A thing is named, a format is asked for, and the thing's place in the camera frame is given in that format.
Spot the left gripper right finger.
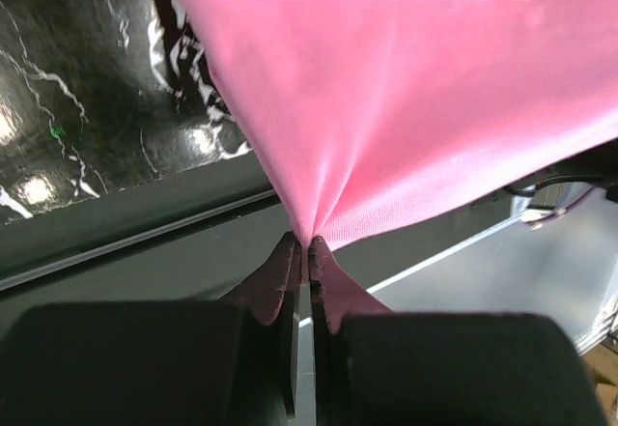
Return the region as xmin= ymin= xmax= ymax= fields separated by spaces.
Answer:
xmin=308 ymin=238 xmax=606 ymax=425

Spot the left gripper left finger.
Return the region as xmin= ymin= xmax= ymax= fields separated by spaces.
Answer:
xmin=1 ymin=233 xmax=301 ymax=425

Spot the light pink t-shirt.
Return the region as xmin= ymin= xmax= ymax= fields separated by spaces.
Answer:
xmin=180 ymin=0 xmax=617 ymax=248

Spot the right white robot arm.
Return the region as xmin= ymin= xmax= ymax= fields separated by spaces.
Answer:
xmin=501 ymin=139 xmax=617 ymax=229

